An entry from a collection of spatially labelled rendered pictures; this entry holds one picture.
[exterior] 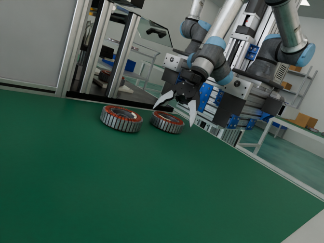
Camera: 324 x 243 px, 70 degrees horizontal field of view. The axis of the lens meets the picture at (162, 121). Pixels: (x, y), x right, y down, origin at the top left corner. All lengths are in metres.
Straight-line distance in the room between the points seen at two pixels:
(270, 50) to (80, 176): 1.19
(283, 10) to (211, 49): 0.39
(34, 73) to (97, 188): 0.43
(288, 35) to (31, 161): 1.11
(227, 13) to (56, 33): 0.68
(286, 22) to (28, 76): 1.00
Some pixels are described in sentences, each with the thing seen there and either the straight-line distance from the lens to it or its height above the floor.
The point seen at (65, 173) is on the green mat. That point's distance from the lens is 0.39.
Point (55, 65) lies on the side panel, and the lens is 0.73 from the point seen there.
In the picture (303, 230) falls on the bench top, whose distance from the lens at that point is 0.56.
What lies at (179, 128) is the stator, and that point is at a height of 0.77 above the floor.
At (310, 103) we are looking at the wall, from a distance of 7.40.
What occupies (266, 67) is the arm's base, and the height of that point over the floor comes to 1.09.
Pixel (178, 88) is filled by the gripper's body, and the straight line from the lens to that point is 0.81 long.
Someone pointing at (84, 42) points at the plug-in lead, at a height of 0.91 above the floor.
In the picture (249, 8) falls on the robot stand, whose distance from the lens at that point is 1.66.
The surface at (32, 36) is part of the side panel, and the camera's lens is 0.70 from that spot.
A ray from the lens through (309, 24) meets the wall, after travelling 8.01.
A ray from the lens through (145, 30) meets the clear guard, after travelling 1.13.
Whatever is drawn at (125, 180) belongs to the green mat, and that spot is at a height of 0.75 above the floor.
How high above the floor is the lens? 0.96
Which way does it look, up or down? 15 degrees down
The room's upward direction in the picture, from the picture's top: 21 degrees clockwise
